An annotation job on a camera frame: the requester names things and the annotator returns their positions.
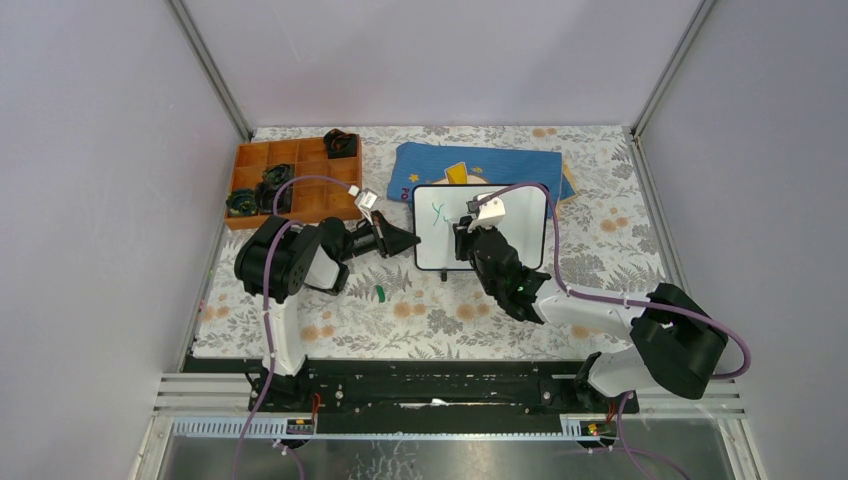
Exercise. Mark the floral patterned tablecloth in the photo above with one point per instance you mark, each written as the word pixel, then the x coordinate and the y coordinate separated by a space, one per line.
pixel 607 242

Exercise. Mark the aluminium frame post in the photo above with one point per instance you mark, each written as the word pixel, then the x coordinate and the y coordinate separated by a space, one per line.
pixel 668 251
pixel 215 79

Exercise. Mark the dark rolled sock with green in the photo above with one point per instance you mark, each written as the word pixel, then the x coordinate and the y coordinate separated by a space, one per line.
pixel 277 175

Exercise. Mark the white board with black frame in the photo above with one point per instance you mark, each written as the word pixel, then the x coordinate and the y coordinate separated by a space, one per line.
pixel 436 208

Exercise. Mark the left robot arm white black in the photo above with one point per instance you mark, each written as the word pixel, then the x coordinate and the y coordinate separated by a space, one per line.
pixel 284 256

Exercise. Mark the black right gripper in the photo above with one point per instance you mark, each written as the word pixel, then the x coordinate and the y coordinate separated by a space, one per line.
pixel 463 237

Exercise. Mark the aluminium frame post left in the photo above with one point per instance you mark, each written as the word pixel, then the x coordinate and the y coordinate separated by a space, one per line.
pixel 215 79

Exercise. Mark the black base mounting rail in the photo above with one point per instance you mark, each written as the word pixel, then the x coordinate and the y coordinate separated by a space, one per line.
pixel 493 391

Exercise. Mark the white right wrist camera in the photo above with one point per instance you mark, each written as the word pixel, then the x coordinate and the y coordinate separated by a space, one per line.
pixel 486 212

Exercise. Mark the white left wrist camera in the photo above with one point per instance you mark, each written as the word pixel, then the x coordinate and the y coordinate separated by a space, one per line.
pixel 364 200

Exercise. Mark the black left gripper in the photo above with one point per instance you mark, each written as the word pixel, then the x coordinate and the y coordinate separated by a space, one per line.
pixel 389 239

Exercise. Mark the black rolled sock middle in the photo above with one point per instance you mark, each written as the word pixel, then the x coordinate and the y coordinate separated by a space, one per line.
pixel 264 195

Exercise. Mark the wooden compartment tray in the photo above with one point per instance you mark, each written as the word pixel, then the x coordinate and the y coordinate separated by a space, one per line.
pixel 319 186

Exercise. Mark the slotted grey cable duct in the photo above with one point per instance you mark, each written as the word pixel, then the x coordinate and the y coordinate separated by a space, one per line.
pixel 426 428

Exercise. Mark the blue cartoon print cloth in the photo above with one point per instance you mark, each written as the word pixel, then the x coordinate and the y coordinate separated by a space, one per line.
pixel 419 164

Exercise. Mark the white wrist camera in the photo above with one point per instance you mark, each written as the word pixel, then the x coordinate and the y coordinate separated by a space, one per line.
pixel 364 200
pixel 486 212

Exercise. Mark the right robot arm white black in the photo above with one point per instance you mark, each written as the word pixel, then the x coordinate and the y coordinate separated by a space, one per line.
pixel 673 344

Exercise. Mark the blue green rolled sock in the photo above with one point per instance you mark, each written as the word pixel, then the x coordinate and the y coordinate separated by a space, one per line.
pixel 242 203

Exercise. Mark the dark rolled sock with orange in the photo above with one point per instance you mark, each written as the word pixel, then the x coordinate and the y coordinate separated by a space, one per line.
pixel 339 144

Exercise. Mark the aluminium frame post right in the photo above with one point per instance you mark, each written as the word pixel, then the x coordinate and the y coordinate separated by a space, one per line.
pixel 668 251

